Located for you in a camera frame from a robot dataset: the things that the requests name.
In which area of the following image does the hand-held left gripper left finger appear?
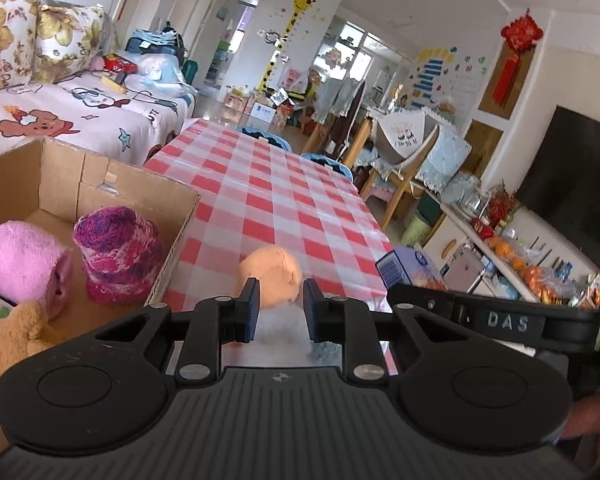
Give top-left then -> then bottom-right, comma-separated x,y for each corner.
87,277 -> 260,387

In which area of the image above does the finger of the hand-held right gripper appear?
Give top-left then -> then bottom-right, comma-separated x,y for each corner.
387,285 -> 470,329

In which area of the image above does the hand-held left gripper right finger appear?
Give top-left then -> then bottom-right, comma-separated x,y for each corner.
302,279 -> 461,383

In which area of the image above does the cartoon printed box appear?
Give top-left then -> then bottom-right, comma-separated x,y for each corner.
375,246 -> 448,291

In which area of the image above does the peach knit hat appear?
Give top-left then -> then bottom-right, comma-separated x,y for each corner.
238,246 -> 304,308

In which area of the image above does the red purple knit hat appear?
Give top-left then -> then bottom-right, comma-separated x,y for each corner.
72,206 -> 165,307

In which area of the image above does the cardboard box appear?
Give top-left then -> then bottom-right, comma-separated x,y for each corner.
0,136 -> 201,461

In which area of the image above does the pink knit hat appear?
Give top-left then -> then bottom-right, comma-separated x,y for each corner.
0,220 -> 73,318

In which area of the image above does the bear plush with strawberry hat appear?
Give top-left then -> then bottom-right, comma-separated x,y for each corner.
0,301 -> 53,386

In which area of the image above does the person's right hand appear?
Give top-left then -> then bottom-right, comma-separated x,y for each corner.
562,392 -> 600,461

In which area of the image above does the silver case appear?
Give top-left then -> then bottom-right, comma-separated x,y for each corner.
442,247 -> 484,294

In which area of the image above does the bag of oranges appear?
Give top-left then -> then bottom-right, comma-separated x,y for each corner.
487,235 -> 552,302

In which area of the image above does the white television cabinet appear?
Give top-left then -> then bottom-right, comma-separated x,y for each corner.
422,204 -> 600,312

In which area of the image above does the green bin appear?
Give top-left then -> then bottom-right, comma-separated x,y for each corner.
402,215 -> 432,247

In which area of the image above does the red flower plant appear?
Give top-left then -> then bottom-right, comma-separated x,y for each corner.
485,184 -> 524,232

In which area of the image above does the pink stool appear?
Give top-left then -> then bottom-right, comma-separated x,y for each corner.
362,185 -> 397,207

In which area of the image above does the red checkered tablecloth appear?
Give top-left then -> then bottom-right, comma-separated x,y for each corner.
142,119 -> 398,376

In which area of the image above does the wooden chair with blue cover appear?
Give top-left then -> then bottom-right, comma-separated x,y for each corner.
380,122 -> 474,229

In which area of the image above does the blue stool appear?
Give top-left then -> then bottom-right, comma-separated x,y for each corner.
300,152 -> 354,182
237,126 -> 292,152

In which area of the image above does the cartoon printed food cover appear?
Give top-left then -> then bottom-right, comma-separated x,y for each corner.
372,107 -> 442,167

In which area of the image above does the white blue carton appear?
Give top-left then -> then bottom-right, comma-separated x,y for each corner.
252,102 -> 277,127

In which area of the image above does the chair draped with clothes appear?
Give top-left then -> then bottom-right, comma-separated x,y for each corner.
312,76 -> 367,147

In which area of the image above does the plastic drawer tower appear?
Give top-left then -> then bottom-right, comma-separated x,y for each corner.
205,41 -> 232,84

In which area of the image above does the pile of plastic bags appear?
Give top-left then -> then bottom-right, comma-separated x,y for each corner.
132,55 -> 189,87

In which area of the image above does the sofa with cartoon sheet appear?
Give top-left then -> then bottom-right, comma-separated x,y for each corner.
0,0 -> 197,167

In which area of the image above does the giraffe height chart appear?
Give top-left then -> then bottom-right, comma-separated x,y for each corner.
259,0 -> 317,97

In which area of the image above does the red box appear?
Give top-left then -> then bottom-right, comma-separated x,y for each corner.
102,54 -> 139,74

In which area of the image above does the large red knot decoration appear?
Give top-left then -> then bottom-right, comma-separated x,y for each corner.
492,9 -> 544,107

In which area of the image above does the dark blue suitcase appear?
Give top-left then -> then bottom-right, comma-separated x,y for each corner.
125,27 -> 187,57

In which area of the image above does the floral sofa cushion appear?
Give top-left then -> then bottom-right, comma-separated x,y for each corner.
0,0 -> 39,94
32,4 -> 107,84

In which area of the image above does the wall television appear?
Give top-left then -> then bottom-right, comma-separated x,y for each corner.
517,105 -> 600,257

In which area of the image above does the blue yellow wall sticker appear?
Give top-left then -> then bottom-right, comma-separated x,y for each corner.
415,46 -> 457,112

